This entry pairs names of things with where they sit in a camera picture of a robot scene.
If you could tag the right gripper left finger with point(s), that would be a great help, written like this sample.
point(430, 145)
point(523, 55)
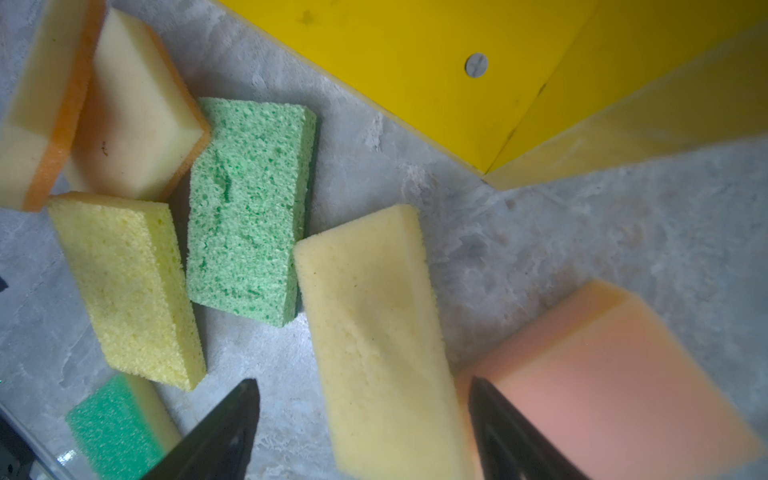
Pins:
point(220, 446)

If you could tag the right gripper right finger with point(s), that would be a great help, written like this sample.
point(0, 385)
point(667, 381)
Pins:
point(509, 446)

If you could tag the dark green sponge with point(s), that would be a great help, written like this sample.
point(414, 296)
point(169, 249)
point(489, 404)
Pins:
point(123, 428)

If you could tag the bright yellow sponge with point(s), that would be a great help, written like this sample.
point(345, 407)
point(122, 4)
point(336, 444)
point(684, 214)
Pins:
point(124, 256)

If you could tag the yellow shelf pink blue boards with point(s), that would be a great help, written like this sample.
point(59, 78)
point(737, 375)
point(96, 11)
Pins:
point(528, 92)

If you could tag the orange pink sponge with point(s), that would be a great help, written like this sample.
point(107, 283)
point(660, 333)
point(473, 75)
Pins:
point(613, 389)

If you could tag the light green sponge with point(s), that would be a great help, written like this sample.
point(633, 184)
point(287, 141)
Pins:
point(249, 191)

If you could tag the pale yellow sponge orange back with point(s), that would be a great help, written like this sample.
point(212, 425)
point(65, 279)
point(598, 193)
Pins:
point(140, 129)

